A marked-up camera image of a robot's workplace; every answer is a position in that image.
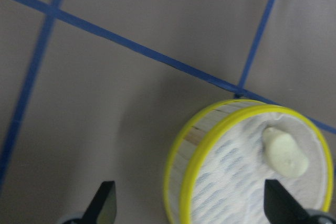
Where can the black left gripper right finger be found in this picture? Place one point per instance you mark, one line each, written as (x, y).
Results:
(280, 207)

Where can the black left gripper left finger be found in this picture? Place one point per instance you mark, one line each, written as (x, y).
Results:
(103, 207)

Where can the white steamed bun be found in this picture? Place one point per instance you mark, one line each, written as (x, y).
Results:
(283, 154)

